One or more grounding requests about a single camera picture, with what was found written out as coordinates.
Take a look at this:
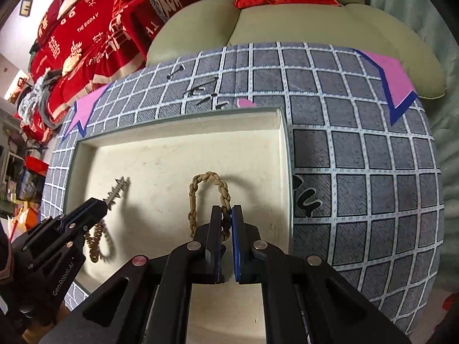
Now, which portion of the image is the pale green armchair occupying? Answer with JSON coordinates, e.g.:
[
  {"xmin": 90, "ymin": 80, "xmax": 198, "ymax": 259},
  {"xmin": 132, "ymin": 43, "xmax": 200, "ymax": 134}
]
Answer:
[{"xmin": 145, "ymin": 0, "xmax": 447, "ymax": 101}]

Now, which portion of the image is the red printed sofa blanket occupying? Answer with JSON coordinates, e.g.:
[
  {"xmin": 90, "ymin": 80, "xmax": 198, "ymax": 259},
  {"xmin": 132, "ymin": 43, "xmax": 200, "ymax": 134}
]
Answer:
[{"xmin": 20, "ymin": 0, "xmax": 212, "ymax": 140}]

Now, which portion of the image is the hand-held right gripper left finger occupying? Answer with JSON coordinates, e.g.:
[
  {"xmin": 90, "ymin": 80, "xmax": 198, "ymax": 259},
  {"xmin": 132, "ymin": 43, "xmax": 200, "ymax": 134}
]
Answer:
[{"xmin": 39, "ymin": 206, "xmax": 226, "ymax": 344}]

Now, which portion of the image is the cream plush toy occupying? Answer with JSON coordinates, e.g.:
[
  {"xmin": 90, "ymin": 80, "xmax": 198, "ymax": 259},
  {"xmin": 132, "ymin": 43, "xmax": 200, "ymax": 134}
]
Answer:
[{"xmin": 61, "ymin": 53, "xmax": 85, "ymax": 77}]

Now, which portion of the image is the grey checked tablecloth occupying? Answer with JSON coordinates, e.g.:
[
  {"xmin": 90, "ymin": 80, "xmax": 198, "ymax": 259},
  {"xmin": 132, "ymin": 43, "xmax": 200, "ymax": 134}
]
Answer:
[{"xmin": 39, "ymin": 41, "xmax": 447, "ymax": 335}]

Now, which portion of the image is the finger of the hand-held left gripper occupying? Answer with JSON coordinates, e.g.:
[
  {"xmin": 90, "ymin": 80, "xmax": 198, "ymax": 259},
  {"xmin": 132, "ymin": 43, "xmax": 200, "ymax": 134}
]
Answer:
[
  {"xmin": 63, "ymin": 208, "xmax": 109, "ymax": 251},
  {"xmin": 39, "ymin": 198, "xmax": 110, "ymax": 230}
]

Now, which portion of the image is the silver spiky hair clip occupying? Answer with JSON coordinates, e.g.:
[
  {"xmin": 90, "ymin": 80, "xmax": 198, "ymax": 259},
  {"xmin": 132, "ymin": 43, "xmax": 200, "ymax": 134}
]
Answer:
[{"xmin": 103, "ymin": 175, "xmax": 130, "ymax": 211}]

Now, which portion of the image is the red sofa pillow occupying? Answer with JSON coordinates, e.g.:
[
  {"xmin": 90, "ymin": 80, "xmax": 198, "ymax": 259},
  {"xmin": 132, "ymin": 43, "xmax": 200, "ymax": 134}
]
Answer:
[{"xmin": 36, "ymin": 0, "xmax": 70, "ymax": 44}]

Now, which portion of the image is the grey clothes pile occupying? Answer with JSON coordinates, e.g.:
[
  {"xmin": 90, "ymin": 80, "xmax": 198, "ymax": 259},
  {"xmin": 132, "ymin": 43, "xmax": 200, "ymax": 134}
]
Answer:
[{"xmin": 16, "ymin": 75, "xmax": 61, "ymax": 122}]

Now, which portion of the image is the cream jewelry tray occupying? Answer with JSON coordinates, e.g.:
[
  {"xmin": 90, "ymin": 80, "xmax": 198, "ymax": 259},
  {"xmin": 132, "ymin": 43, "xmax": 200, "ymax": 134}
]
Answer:
[{"xmin": 63, "ymin": 105, "xmax": 296, "ymax": 344}]

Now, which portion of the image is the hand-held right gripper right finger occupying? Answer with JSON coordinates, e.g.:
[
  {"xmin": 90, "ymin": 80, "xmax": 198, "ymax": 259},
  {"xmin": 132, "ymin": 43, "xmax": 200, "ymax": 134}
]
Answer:
[{"xmin": 231, "ymin": 204, "xmax": 411, "ymax": 344}]

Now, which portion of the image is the orange box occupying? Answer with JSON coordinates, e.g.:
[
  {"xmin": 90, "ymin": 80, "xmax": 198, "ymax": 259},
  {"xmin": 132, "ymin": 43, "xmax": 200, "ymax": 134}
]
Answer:
[{"xmin": 11, "ymin": 208, "xmax": 42, "ymax": 241}]

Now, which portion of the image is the red plastic stool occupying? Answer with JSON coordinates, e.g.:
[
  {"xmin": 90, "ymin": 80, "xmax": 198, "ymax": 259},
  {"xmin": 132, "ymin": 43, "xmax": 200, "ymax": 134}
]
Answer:
[{"xmin": 441, "ymin": 292, "xmax": 459, "ymax": 312}]

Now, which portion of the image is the brown beaded bracelet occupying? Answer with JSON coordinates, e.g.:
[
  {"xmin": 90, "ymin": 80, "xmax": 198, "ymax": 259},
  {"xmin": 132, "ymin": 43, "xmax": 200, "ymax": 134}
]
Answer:
[{"xmin": 83, "ymin": 220, "xmax": 108, "ymax": 263}]

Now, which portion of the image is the beige braided rope bracelet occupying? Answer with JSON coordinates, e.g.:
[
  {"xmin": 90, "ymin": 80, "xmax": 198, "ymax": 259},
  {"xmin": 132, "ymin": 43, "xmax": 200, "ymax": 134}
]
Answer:
[{"xmin": 187, "ymin": 172, "xmax": 232, "ymax": 245}]

